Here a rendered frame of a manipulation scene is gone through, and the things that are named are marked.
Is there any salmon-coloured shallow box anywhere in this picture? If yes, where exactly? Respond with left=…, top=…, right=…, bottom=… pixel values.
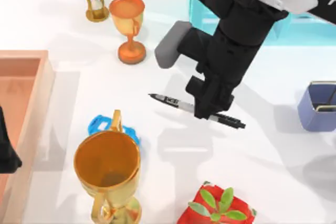
left=0, top=50, right=56, bottom=224

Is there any blue-grey pen holder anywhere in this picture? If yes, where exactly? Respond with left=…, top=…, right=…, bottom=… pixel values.
left=297, top=80, right=336, bottom=132

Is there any light blue rack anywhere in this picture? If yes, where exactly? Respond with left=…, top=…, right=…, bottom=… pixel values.
left=188, top=0, right=336, bottom=46

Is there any black marker pen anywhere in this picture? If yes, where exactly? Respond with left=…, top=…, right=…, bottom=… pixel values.
left=148, top=92, right=247, bottom=131

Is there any large gold trophy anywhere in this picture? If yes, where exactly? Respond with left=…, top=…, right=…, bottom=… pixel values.
left=73, top=109, right=143, bottom=224

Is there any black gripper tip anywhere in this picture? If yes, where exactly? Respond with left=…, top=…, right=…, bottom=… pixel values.
left=0, top=105, right=23, bottom=175

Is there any red plant pot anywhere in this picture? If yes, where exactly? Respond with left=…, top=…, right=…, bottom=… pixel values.
left=176, top=181, right=258, bottom=224

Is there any blue plastic object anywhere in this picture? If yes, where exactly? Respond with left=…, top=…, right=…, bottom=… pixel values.
left=87, top=114, right=143, bottom=148

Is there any pale grey rounded box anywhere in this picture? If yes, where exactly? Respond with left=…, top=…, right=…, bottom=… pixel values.
left=154, top=20, right=194, bottom=69

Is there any small orange trophy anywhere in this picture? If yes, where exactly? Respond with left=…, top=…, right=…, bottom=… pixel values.
left=108, top=0, right=148, bottom=65

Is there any green plant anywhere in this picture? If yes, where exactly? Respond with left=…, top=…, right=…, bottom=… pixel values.
left=188, top=187, right=248, bottom=222

